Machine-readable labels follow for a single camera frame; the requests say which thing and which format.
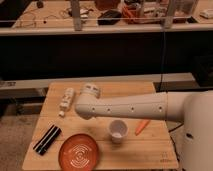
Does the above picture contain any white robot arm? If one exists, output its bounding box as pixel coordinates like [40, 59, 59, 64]
[75, 84, 213, 171]

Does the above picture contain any white bottle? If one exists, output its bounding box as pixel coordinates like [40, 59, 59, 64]
[59, 88, 75, 117]

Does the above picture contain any white cup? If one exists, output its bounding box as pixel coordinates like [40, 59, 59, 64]
[108, 120, 128, 144]

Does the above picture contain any orange toy carrot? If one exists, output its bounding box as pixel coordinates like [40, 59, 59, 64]
[135, 120, 150, 136]

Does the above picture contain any orange plate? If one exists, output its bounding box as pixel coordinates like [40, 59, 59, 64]
[58, 134, 99, 171]

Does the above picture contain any orange tool on bench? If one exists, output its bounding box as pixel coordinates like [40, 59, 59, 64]
[122, 6, 137, 24]

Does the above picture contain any wooden workbench shelf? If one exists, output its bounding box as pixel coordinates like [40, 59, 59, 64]
[0, 0, 213, 36]

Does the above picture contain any black hanging cable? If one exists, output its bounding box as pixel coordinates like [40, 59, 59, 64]
[157, 26, 168, 93]

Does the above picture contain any left metal post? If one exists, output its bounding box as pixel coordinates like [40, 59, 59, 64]
[70, 0, 82, 31]

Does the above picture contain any metal post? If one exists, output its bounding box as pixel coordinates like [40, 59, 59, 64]
[70, 0, 82, 31]
[164, 0, 176, 28]

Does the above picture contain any right metal post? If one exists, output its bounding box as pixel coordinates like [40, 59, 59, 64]
[164, 0, 176, 28]

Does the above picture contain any black floor cable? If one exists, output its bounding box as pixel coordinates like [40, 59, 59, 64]
[168, 122, 184, 158]

